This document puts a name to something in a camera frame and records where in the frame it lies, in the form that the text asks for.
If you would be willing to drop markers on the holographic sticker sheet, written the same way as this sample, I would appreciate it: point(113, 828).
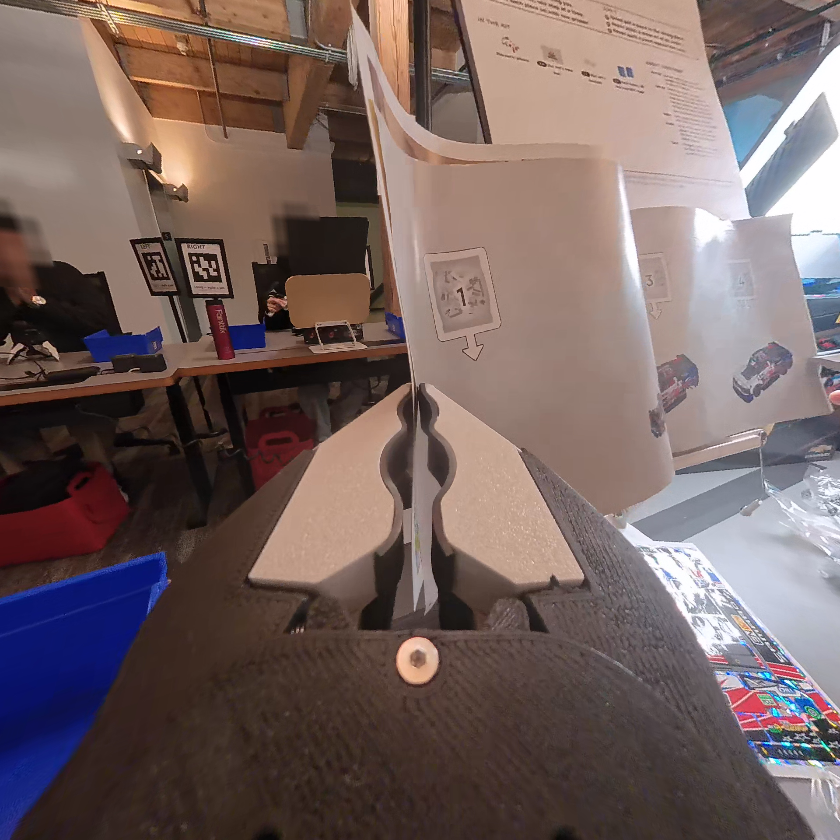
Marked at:
point(754, 656)

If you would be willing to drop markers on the wall lamp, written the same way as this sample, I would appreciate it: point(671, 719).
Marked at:
point(176, 191)
point(141, 157)

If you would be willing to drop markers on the black lego set box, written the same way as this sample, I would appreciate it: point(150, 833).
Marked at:
point(807, 446)

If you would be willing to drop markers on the red felt bag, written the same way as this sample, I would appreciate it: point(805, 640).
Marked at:
point(59, 518)
point(279, 446)

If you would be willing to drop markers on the crumpled clear plastic bag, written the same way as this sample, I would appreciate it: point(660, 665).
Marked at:
point(807, 512)

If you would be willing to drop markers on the blue plastic bin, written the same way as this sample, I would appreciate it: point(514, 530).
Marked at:
point(59, 656)
point(249, 336)
point(124, 344)
point(396, 325)

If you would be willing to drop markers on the lego instruction booklet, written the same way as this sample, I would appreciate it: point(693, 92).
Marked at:
point(558, 262)

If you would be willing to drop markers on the bright light panel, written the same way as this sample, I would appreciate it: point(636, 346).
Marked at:
point(794, 151)

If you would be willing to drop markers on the black case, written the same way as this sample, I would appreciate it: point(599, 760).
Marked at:
point(139, 362)

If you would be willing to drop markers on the black framed marker sign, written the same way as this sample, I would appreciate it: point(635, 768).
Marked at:
point(154, 266)
point(205, 268)

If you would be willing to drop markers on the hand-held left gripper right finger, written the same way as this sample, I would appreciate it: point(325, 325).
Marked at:
point(505, 518)

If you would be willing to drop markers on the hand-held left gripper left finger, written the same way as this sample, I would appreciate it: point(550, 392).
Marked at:
point(328, 518)

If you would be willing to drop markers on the red water bottle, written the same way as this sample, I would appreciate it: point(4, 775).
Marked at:
point(220, 331)

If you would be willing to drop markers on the grey office desk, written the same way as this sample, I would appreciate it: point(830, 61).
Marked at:
point(275, 358)
point(79, 387)

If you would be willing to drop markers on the white task instruction poster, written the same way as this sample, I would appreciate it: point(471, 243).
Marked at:
point(590, 79)

